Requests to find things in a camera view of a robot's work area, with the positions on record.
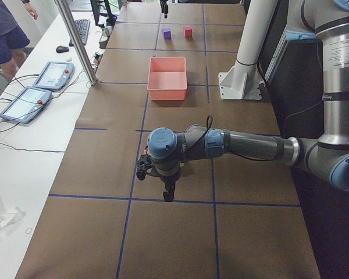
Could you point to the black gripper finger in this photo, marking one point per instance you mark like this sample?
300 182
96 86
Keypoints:
164 7

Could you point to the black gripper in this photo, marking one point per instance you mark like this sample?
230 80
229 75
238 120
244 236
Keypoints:
167 179

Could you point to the purple foam cube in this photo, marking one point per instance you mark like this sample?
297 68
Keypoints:
166 33

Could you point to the pink plastic bin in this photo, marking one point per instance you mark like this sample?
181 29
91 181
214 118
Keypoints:
167 78

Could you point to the red foam cube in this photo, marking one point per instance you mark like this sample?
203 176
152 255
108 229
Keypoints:
187 31

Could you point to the black keyboard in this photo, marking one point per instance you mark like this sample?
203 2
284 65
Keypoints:
83 27

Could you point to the black computer mouse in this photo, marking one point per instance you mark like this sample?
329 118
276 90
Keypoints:
62 49

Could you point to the upper teach pendant tablet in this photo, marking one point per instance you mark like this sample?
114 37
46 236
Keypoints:
54 76

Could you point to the teach pendant tablet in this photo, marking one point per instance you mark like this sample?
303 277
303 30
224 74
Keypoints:
27 105
54 76

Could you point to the person in dark shorts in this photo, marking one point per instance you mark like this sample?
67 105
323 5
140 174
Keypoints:
13 40

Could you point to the lower teach pendant tablet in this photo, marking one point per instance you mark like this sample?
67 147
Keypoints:
27 105

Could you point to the crumpled white tissue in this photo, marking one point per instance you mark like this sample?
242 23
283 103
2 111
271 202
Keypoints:
8 218

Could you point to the aluminium frame post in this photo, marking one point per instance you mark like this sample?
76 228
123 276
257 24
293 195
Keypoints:
68 19

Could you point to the white pedestal column with base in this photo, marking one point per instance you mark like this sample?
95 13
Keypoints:
241 82

